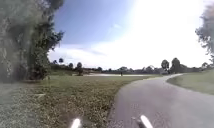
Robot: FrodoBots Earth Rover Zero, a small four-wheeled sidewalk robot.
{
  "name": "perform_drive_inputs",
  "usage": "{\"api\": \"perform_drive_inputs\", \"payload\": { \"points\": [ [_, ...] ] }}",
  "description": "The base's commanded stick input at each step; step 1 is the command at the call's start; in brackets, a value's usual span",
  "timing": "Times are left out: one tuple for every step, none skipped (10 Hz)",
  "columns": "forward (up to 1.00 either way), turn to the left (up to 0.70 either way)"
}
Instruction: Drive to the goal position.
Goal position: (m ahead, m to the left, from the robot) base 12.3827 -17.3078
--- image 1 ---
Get pale pond water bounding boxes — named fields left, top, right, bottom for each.
left=83, top=73, right=153, bottom=78

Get green grass field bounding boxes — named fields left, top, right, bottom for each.
left=0, top=73, right=163, bottom=128
left=166, top=68, right=214, bottom=97

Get grey asphalt path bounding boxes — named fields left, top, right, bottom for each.
left=106, top=73, right=214, bottom=128

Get robot's own part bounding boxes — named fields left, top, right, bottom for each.
left=139, top=114, right=154, bottom=128
left=70, top=118, right=82, bottom=128

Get row of trees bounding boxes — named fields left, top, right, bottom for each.
left=49, top=57, right=214, bottom=76

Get large dense tree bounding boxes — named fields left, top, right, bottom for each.
left=0, top=0, right=66, bottom=84

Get tall thin-crowned tree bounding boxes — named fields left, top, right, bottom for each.
left=194, top=1, right=214, bottom=68

